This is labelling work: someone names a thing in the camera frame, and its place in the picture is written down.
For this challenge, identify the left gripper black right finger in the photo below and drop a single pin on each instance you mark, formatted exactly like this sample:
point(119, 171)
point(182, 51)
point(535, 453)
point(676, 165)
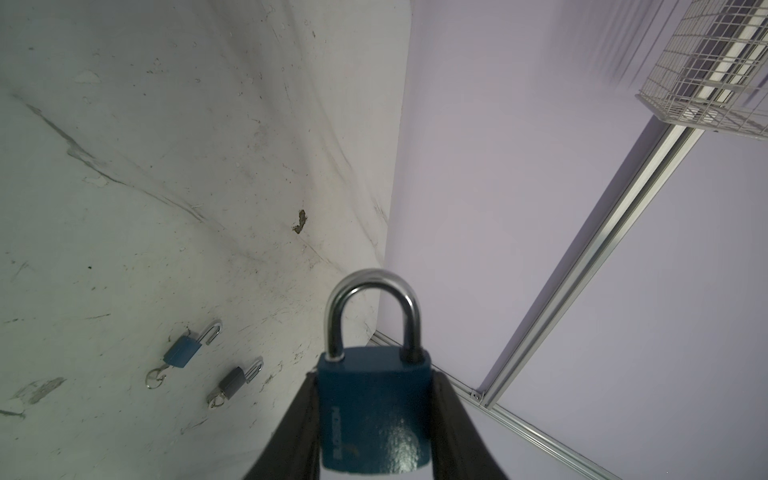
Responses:
point(457, 450)

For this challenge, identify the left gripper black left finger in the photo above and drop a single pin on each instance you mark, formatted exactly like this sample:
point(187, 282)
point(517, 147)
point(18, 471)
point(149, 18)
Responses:
point(293, 450)

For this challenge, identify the black padlock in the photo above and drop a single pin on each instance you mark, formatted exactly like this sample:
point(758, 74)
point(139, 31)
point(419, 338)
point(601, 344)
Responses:
point(237, 378)

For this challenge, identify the large blue padlock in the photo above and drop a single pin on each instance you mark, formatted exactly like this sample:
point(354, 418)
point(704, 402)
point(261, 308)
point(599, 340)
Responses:
point(374, 401)

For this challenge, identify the small blue padlock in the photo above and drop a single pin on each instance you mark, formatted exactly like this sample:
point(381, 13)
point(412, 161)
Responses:
point(186, 346)

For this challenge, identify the small brass key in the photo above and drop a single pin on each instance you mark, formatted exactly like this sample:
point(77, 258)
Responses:
point(301, 222)

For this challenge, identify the aluminium frame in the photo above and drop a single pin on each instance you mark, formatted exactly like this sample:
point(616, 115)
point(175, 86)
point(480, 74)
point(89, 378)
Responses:
point(483, 317)

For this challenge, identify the white wire basket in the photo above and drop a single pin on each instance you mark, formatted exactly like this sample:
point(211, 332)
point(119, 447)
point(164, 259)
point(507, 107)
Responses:
point(712, 74)

